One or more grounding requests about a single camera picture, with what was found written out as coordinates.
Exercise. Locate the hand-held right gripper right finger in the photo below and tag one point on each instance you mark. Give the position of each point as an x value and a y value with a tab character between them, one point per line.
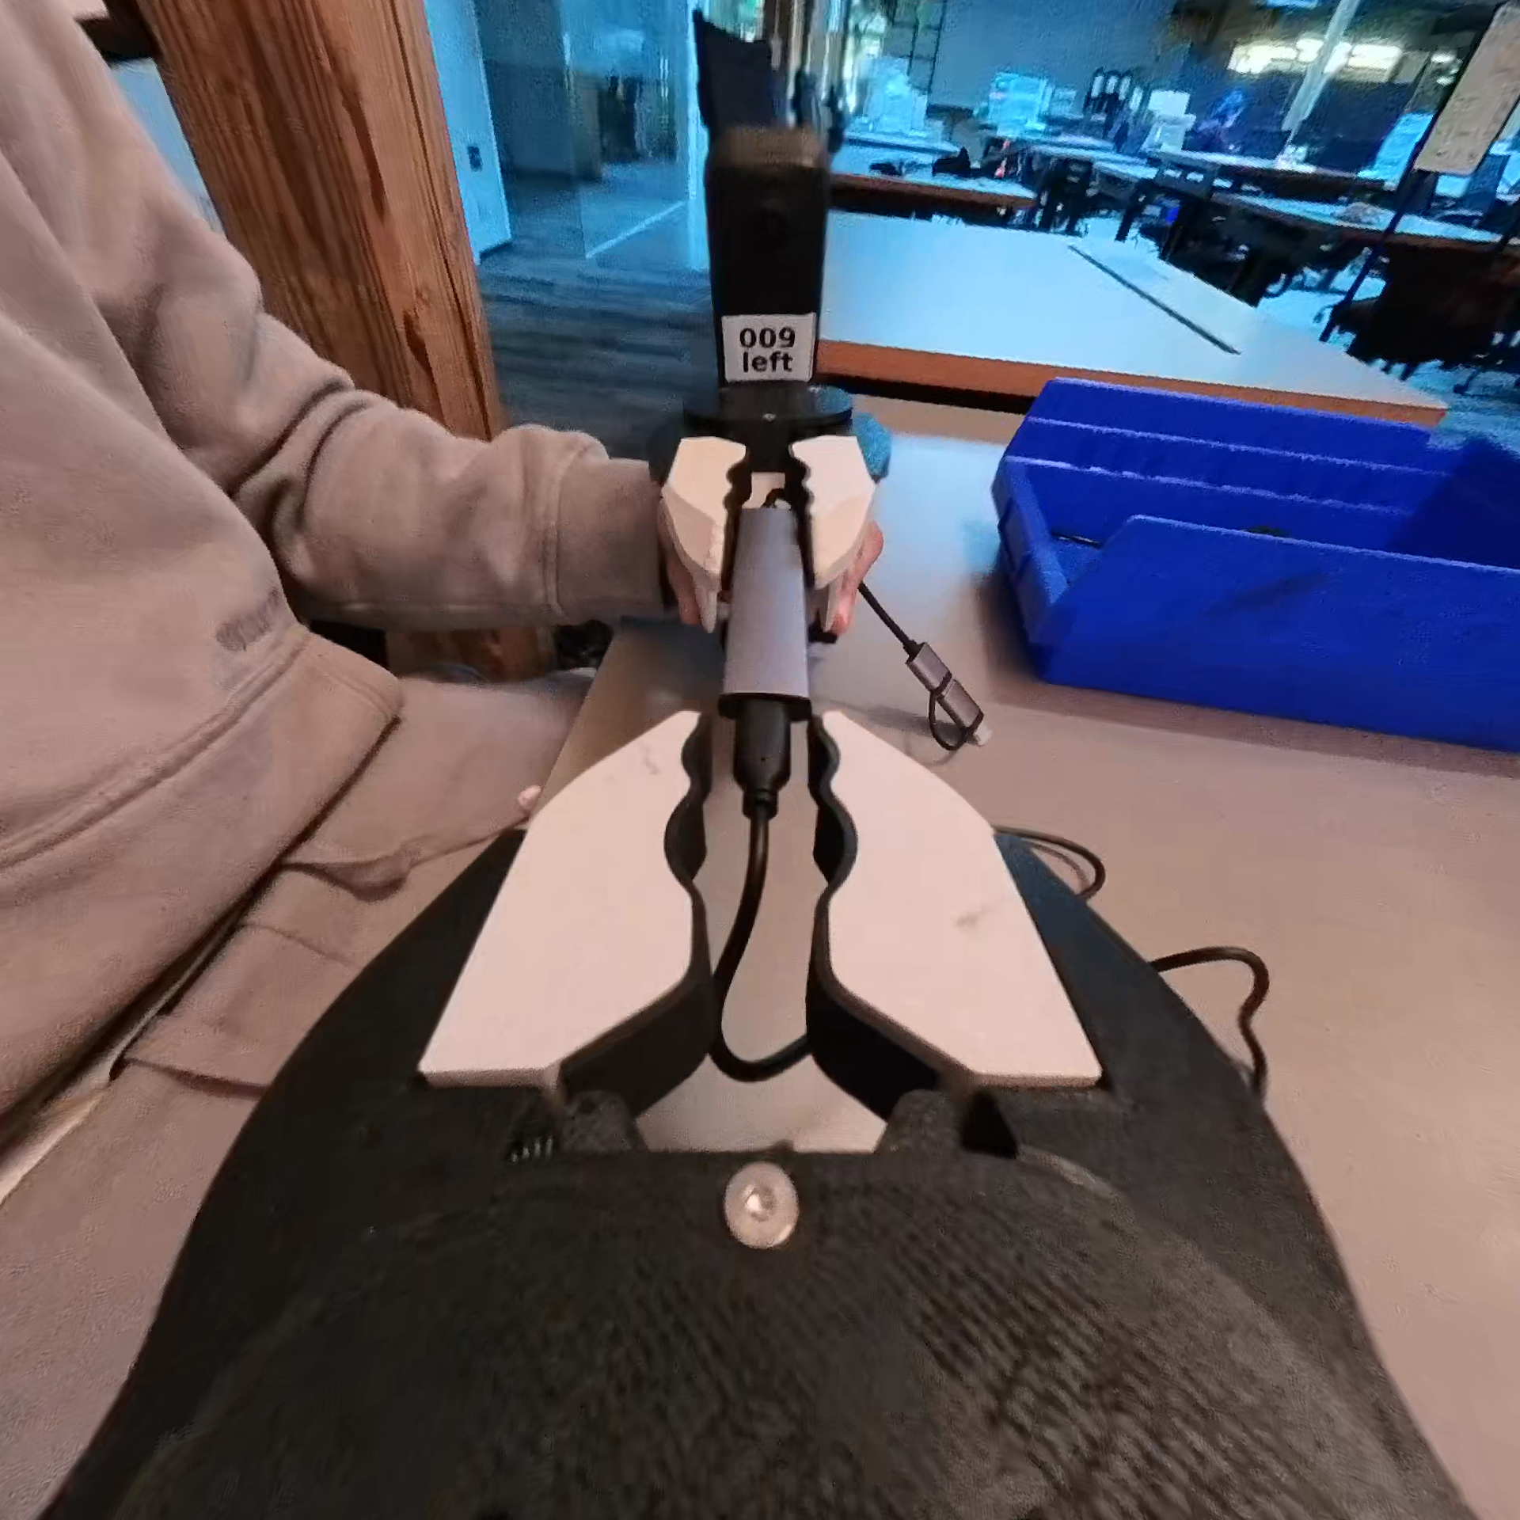
950	926

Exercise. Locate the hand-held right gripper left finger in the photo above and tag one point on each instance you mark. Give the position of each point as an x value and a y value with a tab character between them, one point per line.
570	926

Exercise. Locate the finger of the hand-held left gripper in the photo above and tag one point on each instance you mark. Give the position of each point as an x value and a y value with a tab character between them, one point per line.
841	511
698	511

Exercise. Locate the person's left hand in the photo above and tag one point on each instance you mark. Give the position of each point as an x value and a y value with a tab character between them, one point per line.
864	581

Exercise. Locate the dark blue office chair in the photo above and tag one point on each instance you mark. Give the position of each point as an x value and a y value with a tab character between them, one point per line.
736	72

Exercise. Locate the wood edged grey table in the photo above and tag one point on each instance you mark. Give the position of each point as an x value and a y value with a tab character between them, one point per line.
1009	297

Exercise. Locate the blue plastic bin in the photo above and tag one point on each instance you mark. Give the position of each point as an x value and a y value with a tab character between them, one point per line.
1247	617

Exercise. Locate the row of office desks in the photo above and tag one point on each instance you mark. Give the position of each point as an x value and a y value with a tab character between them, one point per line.
1247	189

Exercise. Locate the paper sign on easel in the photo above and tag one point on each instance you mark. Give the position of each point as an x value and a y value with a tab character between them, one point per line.
1473	94

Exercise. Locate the wooden post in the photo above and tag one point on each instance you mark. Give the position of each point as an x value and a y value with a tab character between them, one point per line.
333	214

